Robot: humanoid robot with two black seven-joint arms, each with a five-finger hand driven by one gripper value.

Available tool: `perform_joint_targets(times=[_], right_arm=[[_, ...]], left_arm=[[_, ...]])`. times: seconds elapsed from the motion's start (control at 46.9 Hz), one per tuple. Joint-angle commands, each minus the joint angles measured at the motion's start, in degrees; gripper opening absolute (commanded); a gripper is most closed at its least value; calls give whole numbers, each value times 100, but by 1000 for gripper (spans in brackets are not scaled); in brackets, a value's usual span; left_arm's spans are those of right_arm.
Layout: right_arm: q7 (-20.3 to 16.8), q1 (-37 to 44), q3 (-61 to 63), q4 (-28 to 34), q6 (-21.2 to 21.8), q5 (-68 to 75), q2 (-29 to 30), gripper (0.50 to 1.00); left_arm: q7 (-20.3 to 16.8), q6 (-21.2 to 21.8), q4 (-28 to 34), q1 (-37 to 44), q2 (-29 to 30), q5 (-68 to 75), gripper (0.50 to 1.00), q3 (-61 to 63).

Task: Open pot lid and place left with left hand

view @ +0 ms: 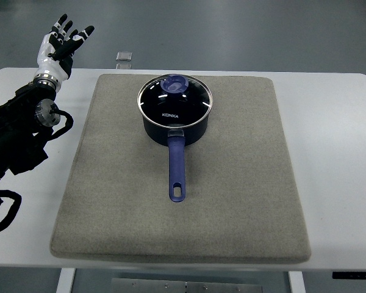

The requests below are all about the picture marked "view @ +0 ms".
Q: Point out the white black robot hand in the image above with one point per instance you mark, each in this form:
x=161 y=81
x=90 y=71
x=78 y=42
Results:
x=55 y=56

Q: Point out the glass pot lid blue knob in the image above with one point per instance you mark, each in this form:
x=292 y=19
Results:
x=174 y=100

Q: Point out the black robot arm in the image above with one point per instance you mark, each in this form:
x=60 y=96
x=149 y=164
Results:
x=27 y=122

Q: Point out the lower floor socket plate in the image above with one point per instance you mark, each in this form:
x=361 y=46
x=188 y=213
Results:
x=123 y=66

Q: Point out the floor socket plate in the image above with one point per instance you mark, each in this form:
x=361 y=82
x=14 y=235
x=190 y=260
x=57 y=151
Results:
x=124 y=56
x=123 y=66

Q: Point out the upper floor socket plate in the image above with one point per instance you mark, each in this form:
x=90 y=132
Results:
x=124 y=56

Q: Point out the left white table leg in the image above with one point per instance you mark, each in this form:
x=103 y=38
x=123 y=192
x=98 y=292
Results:
x=66 y=279

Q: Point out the white table leg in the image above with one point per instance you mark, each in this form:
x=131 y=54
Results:
x=66 y=279
x=296 y=282

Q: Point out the beige fabric mat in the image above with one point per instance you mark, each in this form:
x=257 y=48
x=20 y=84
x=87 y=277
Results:
x=229 y=198

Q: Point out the right white table leg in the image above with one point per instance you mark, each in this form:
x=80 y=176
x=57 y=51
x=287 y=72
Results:
x=296 y=282

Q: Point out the black table control panel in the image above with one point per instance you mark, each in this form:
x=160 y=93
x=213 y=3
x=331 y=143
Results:
x=349 y=275

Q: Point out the dark pot blue handle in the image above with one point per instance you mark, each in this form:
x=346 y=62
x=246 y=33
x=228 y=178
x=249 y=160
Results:
x=176 y=139

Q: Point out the metal base plate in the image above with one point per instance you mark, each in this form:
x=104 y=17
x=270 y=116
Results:
x=142 y=285

